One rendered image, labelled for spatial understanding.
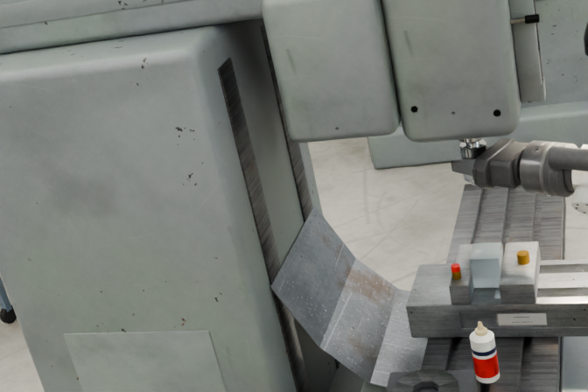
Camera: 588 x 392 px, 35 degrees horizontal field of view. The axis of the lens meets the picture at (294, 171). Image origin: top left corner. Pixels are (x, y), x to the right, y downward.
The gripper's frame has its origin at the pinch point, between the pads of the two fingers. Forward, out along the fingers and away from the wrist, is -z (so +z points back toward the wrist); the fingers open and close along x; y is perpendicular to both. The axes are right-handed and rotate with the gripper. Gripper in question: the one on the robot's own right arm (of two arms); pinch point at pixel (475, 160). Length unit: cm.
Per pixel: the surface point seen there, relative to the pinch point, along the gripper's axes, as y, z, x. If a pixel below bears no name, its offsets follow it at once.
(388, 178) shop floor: 121, -190, -205
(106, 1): -40, -45, 34
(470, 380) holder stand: 12.0, 21.6, 41.3
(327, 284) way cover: 23.5, -29.1, 13.4
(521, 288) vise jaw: 20.3, 9.6, 6.3
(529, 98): -11.2, 10.6, -2.7
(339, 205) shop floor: 120, -196, -173
